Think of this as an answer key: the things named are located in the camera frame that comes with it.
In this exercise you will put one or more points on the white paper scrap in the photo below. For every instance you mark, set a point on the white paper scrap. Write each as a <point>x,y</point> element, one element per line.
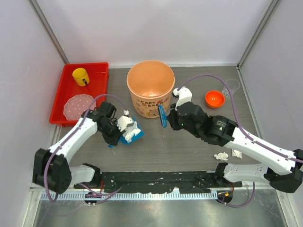
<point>237,154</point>
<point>132,133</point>
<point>221,156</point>

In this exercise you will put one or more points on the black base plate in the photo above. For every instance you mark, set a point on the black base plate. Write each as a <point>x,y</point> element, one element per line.
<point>159,182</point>

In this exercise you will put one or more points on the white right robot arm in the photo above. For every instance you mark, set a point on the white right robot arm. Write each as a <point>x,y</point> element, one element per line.
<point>278,167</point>

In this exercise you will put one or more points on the blue plastic dustpan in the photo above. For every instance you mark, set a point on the blue plastic dustpan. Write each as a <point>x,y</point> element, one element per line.
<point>122,140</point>

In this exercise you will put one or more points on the clear plastic item in bin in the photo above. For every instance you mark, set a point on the clear plastic item in bin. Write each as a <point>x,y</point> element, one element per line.
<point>75,106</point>

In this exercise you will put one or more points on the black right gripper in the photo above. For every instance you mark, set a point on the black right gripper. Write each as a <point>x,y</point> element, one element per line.
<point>172,117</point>

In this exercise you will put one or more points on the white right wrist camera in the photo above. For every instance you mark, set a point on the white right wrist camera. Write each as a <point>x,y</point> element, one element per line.
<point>183,95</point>

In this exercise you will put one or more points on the blue hand brush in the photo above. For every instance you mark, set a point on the blue hand brush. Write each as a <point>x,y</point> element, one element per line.
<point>163,117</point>

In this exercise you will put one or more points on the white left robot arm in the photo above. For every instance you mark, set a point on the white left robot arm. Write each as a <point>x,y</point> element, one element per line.
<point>51,166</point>

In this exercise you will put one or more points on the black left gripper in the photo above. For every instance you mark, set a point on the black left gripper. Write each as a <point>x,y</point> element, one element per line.
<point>114,139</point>

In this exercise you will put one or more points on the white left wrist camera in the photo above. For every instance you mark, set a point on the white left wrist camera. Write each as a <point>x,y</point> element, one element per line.
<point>125,121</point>

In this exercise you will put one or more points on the red plastic bin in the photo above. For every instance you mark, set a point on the red plastic bin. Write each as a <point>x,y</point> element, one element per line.
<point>67,88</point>

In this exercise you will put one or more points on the aluminium rail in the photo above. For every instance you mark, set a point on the aluminium rail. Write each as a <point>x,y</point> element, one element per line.
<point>252,173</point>

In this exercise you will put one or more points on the white cable duct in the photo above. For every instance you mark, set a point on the white cable duct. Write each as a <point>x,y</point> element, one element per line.
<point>175,195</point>

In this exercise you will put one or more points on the clear plastic cup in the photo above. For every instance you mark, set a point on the clear plastic cup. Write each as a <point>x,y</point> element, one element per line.
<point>233,85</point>

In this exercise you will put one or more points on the yellow cup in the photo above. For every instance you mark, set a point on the yellow cup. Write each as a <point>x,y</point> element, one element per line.
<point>81,77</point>

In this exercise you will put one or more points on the orange bowl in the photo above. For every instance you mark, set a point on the orange bowl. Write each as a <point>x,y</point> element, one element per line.
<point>214,99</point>

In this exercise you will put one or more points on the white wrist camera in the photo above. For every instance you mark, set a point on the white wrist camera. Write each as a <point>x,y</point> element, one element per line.
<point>183,95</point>
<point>125,121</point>

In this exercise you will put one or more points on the orange capybara bucket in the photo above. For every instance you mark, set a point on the orange capybara bucket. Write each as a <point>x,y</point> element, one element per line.
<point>150,84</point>

